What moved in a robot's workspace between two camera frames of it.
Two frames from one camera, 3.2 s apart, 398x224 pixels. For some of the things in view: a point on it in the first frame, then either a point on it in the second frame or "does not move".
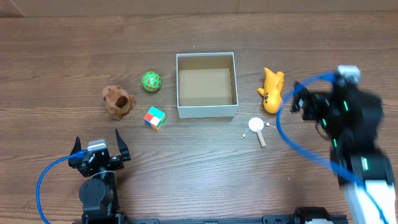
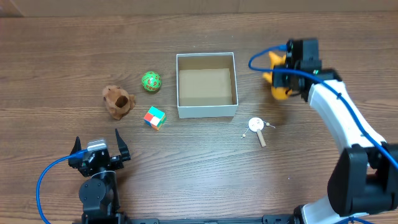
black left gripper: x=113 y=160 does not move
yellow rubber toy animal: x=272 y=91 -> x=278 y=93
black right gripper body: x=311 y=106 -> x=280 y=79
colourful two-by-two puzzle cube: x=155 y=118 does not move
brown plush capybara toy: x=118 y=101 does not move
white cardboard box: x=206 y=85 does not move
